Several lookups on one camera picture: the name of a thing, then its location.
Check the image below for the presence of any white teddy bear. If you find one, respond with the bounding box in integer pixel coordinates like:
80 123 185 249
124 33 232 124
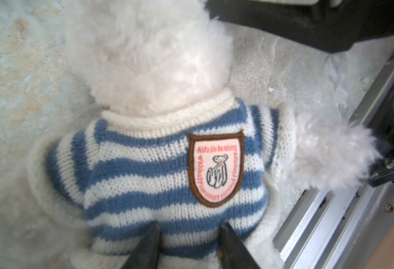
0 1 381 269

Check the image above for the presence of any blue white striped sweater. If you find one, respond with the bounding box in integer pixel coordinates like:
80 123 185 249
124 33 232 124
27 90 296 269

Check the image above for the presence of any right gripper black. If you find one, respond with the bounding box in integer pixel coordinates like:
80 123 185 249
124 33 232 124
205 1 394 53

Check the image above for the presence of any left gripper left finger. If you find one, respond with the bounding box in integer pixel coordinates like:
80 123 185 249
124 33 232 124
121 221 161 269

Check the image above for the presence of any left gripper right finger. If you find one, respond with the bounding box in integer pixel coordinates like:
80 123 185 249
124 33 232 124
218 221 260 269

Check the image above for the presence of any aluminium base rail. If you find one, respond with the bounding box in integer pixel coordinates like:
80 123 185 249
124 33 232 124
274 50 394 269

